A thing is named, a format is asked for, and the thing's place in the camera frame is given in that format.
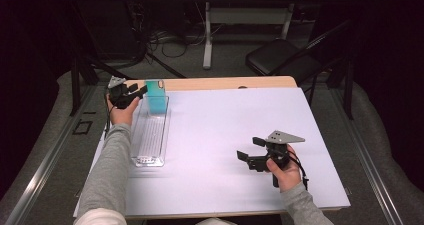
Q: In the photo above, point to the person's right hand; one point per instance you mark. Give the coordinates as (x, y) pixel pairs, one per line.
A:
(290, 176)

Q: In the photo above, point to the black square floor frame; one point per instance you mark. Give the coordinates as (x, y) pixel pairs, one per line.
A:
(82, 127)

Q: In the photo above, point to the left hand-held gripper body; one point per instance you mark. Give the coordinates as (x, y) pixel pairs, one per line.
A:
(120, 95)

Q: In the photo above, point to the white board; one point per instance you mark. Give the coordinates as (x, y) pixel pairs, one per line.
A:
(216, 118)

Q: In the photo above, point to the black metal stand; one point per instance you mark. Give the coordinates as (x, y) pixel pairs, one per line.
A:
(348, 91)
(76, 85)

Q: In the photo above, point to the clear plastic tray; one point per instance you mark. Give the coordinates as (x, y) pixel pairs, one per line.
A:
(150, 138)

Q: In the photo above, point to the black folding chair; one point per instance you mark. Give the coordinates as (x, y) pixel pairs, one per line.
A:
(280, 56)

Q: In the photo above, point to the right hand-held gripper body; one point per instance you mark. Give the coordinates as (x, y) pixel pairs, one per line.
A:
(285, 137)

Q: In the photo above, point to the metal floor rail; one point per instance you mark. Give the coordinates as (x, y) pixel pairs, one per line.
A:
(43, 165)
(366, 158)

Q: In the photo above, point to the person's white clothing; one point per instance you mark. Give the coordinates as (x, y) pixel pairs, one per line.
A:
(100, 218)

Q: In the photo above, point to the white desk with metal legs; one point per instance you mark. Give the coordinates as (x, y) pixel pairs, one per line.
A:
(246, 16)

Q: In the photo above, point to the wooden table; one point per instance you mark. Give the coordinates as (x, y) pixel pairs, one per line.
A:
(206, 83)

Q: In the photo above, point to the person's left hand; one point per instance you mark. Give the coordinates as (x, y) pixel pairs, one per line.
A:
(121, 116)

